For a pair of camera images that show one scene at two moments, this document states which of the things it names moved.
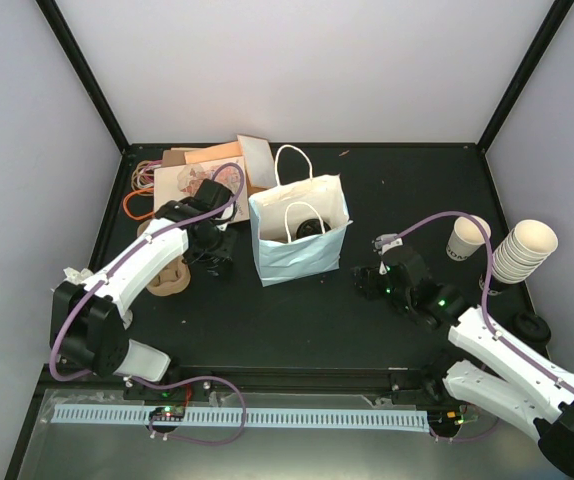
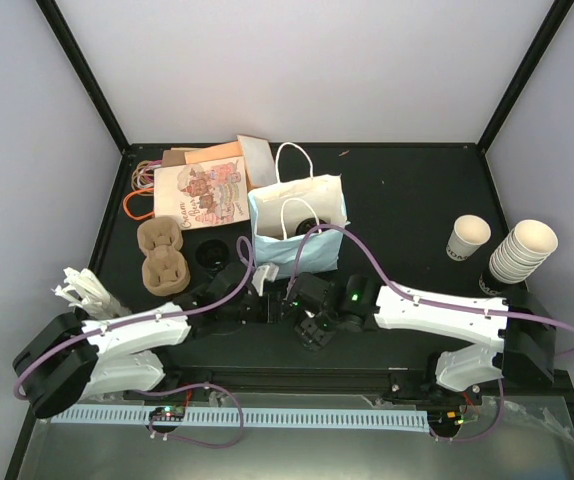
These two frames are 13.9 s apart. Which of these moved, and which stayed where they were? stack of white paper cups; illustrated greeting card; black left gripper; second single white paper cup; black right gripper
Moved: black left gripper; black right gripper
Stayed: illustrated greeting card; second single white paper cup; stack of white paper cups
